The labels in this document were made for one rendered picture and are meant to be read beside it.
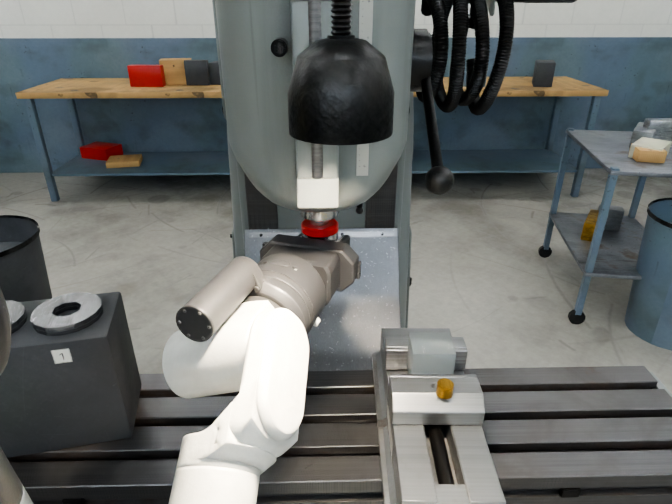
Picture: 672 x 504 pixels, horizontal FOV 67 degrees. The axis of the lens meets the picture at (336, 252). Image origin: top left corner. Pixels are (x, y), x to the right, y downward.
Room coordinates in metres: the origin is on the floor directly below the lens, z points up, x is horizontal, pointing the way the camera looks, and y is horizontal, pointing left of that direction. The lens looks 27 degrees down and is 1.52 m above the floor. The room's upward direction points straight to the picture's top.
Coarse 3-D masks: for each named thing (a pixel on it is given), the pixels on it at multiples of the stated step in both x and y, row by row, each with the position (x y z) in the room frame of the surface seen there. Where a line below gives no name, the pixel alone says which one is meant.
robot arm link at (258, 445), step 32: (256, 320) 0.35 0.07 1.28; (288, 320) 0.36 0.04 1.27; (256, 352) 0.32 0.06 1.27; (288, 352) 0.34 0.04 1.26; (256, 384) 0.30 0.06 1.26; (288, 384) 0.32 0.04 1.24; (224, 416) 0.28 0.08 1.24; (256, 416) 0.28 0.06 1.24; (288, 416) 0.30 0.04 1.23; (192, 448) 0.27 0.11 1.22; (224, 448) 0.26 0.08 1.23; (256, 448) 0.27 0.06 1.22; (288, 448) 0.29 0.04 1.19
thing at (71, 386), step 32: (32, 320) 0.56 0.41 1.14; (64, 320) 0.56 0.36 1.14; (96, 320) 0.58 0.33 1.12; (32, 352) 0.52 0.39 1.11; (64, 352) 0.53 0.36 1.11; (96, 352) 0.54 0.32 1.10; (128, 352) 0.62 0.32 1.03; (0, 384) 0.51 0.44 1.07; (32, 384) 0.52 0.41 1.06; (64, 384) 0.53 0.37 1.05; (96, 384) 0.54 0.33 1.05; (128, 384) 0.59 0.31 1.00; (0, 416) 0.51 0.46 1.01; (32, 416) 0.52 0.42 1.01; (64, 416) 0.53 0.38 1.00; (96, 416) 0.54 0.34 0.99; (128, 416) 0.55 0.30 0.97; (32, 448) 0.52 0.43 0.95
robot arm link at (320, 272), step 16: (272, 240) 0.55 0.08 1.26; (288, 240) 0.55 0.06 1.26; (304, 240) 0.55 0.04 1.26; (320, 240) 0.55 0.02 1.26; (272, 256) 0.48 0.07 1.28; (288, 256) 0.47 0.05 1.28; (304, 256) 0.51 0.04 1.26; (320, 256) 0.51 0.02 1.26; (336, 256) 0.52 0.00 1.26; (352, 256) 0.53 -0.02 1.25; (288, 272) 0.44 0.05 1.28; (304, 272) 0.45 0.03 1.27; (320, 272) 0.48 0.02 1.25; (336, 272) 0.51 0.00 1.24; (352, 272) 0.51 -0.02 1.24; (304, 288) 0.43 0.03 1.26; (320, 288) 0.45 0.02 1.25; (336, 288) 0.51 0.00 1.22; (320, 304) 0.45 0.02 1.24; (320, 320) 0.44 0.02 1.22
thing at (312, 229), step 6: (306, 222) 0.58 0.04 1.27; (330, 222) 0.58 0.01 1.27; (336, 222) 0.58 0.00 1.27; (306, 228) 0.57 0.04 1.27; (312, 228) 0.57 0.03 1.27; (318, 228) 0.57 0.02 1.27; (324, 228) 0.57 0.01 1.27; (330, 228) 0.57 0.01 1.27; (336, 228) 0.57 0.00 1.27; (306, 234) 0.57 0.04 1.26; (312, 234) 0.56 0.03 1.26; (318, 234) 0.56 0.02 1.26; (324, 234) 0.56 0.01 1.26; (330, 234) 0.56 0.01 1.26
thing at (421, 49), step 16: (416, 32) 0.62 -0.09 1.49; (416, 48) 0.61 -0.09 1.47; (432, 48) 0.61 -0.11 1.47; (416, 64) 0.60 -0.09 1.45; (416, 80) 0.61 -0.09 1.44; (432, 96) 0.59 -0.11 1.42; (432, 112) 0.56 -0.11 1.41; (432, 128) 0.55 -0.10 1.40; (432, 144) 0.53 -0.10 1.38; (432, 160) 0.51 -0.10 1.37; (432, 176) 0.49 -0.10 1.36; (448, 176) 0.49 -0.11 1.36; (432, 192) 0.49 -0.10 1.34
